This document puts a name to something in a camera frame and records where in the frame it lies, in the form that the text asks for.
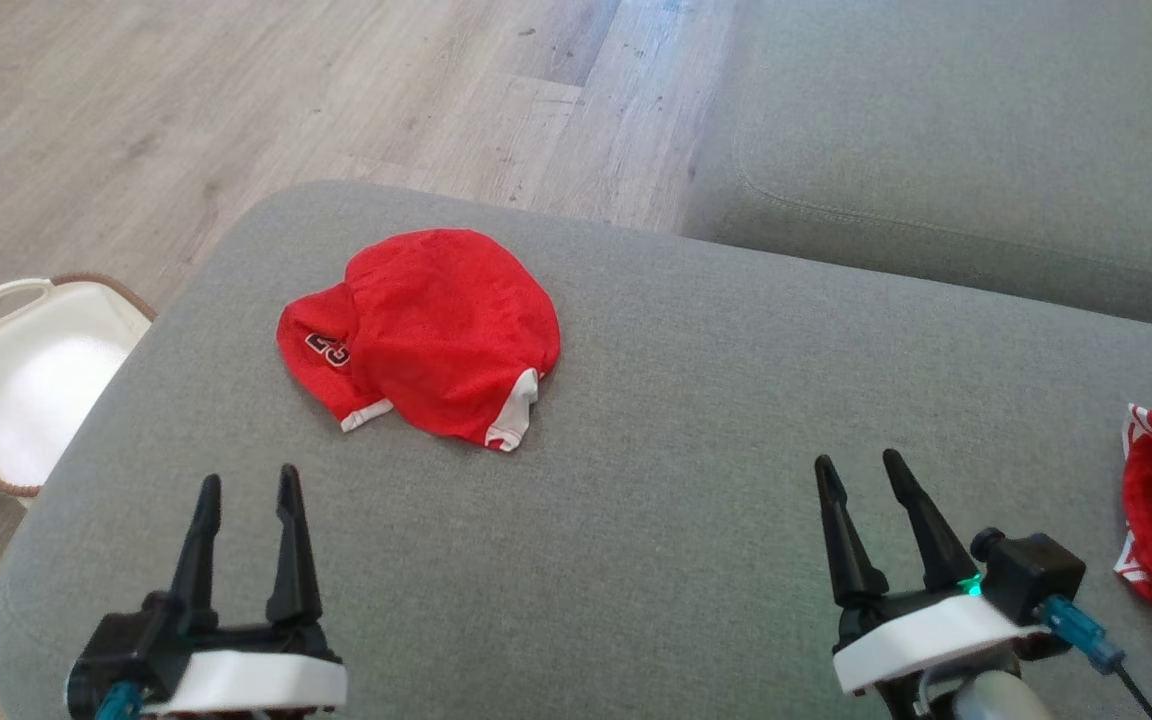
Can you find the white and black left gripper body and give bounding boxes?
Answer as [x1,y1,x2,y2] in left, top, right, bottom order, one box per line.
[141,625,349,720]

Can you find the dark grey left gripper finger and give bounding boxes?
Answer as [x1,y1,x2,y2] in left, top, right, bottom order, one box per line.
[171,474,222,626]
[266,464,324,626]

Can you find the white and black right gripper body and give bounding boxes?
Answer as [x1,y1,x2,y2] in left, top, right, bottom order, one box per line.
[833,585,1037,720]

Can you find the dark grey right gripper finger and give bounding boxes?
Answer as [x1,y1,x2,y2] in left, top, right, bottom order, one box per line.
[814,455,889,608]
[881,449,979,591]

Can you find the red basketball shorts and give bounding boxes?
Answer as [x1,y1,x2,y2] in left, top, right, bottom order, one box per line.
[276,228,562,453]

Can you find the grey fabric sofa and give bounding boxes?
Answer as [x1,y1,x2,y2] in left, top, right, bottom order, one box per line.
[0,180,1152,720]

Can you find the white laundry basket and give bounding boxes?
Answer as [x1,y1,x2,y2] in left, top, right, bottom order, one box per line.
[0,272,157,501]

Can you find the small grey sofa cushion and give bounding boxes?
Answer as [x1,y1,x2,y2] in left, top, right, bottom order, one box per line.
[681,0,1152,336]

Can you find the left cable with blue plug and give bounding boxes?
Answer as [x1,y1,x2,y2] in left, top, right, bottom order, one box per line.
[94,680,145,720]

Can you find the cable with blue plug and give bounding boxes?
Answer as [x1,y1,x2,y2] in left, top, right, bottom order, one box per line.
[94,680,145,720]
[1036,595,1152,720]

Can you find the right cable with blue plug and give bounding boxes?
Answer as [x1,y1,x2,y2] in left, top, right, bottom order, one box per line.
[1036,595,1152,720]

